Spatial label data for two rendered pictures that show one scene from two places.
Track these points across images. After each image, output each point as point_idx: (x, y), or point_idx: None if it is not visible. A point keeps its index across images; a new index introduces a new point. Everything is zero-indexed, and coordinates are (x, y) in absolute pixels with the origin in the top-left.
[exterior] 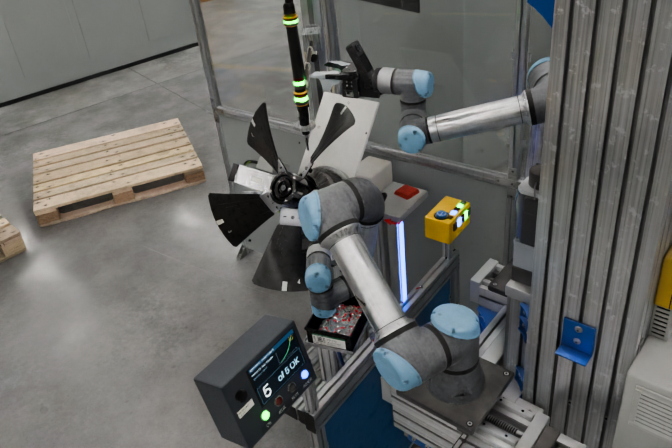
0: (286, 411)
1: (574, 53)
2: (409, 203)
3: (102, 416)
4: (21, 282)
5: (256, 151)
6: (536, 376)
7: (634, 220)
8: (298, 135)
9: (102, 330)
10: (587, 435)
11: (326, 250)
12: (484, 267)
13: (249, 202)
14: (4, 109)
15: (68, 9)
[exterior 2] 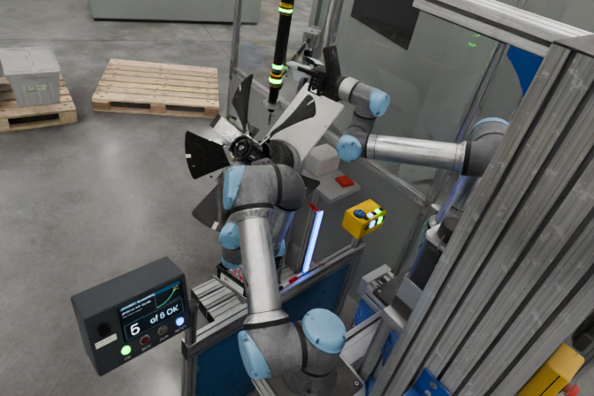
0: (200, 308)
1: (541, 128)
2: (342, 191)
3: (71, 262)
4: (63, 144)
5: (236, 110)
6: (382, 395)
7: (533, 323)
8: (282, 109)
9: (100, 199)
10: None
11: None
12: (377, 270)
13: (213, 148)
14: (108, 23)
15: None
